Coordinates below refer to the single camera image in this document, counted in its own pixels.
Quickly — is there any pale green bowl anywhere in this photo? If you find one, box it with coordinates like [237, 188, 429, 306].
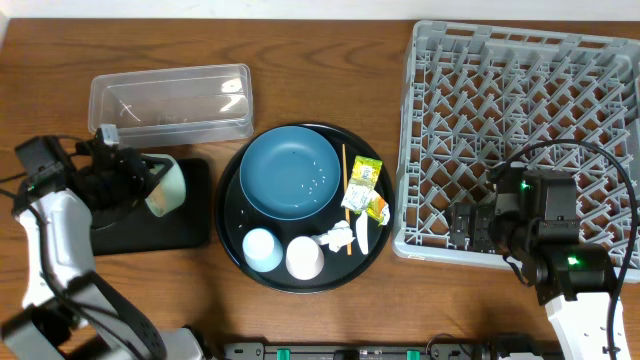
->
[145, 154, 186, 217]

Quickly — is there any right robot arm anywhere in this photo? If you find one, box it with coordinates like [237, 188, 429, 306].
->
[445, 168, 630, 359]

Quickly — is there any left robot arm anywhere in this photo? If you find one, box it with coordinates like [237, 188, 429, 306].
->
[1, 134, 211, 359]

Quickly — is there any grey dishwasher rack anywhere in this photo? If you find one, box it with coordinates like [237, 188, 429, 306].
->
[392, 20, 639, 283]

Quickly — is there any clear plastic bin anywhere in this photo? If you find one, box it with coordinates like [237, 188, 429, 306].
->
[88, 64, 254, 148]

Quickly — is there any black rectangular tray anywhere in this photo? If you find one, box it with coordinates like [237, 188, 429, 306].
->
[90, 158, 212, 256]

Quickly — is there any orange green torn wrapper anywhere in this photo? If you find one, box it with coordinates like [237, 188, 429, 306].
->
[366, 191, 390, 226]

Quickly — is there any white plastic spoon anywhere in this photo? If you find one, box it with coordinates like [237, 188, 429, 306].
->
[355, 212, 369, 255]

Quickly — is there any green yellow snack wrapper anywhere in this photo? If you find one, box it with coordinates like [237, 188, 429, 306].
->
[341, 155, 383, 213]

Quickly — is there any crumpled white tissue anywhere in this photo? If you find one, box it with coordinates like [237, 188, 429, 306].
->
[312, 220, 355, 253]

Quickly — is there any light blue cup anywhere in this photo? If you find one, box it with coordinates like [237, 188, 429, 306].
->
[242, 228, 284, 273]

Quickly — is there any wooden chopstick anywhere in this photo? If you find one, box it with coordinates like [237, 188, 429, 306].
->
[341, 143, 352, 256]

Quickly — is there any round black serving tray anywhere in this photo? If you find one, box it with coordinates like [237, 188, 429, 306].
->
[215, 124, 392, 293]

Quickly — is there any white pink cup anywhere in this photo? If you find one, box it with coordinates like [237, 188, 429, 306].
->
[285, 236, 324, 281]

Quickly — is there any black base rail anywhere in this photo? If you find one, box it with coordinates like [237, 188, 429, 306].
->
[223, 341, 551, 360]

